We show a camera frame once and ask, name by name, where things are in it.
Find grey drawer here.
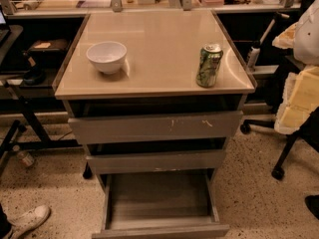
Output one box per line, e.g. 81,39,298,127
92,170,229,239
69,111,242,144
87,149,226,174

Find black office chair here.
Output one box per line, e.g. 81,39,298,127
239,55,319,181

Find black stand frame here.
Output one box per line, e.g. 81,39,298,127
0,80,81,177

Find green soda can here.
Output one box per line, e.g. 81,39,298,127
196,43,223,88

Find white sneaker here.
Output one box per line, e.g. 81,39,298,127
0,205,51,239

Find person in white shirt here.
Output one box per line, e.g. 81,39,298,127
293,0,319,66

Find plastic water bottle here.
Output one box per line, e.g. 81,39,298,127
13,145,35,167

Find black box with label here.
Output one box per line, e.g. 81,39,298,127
27,39,70,57

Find yellow foam cushion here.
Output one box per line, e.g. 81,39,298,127
272,23,319,133

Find grey drawer cabinet with top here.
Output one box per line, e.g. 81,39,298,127
52,9,258,204

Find grey middle drawer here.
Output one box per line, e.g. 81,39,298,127
87,149,226,174

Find grey top drawer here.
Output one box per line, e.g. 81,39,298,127
69,111,242,144

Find grey bottom drawer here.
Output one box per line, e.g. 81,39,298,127
92,170,229,239

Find white ceramic bowl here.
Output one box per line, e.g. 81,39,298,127
86,41,127,75

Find dark round object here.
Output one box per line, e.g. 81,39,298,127
23,69,46,86

